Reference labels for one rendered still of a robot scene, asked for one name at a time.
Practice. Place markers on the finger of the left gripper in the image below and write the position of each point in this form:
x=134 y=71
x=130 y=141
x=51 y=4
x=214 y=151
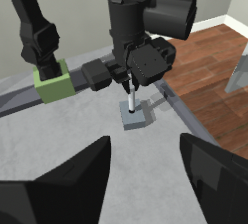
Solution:
x=126 y=83
x=134 y=81

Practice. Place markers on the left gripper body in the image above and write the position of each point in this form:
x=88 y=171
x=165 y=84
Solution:
x=98 y=75

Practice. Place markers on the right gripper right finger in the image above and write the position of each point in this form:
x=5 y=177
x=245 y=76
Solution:
x=219 y=179

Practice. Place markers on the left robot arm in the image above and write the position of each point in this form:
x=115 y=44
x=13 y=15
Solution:
x=169 y=18

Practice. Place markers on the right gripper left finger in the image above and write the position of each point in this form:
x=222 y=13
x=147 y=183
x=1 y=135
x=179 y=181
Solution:
x=71 y=193

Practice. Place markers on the grey metal cylinder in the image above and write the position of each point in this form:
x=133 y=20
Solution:
x=131 y=98

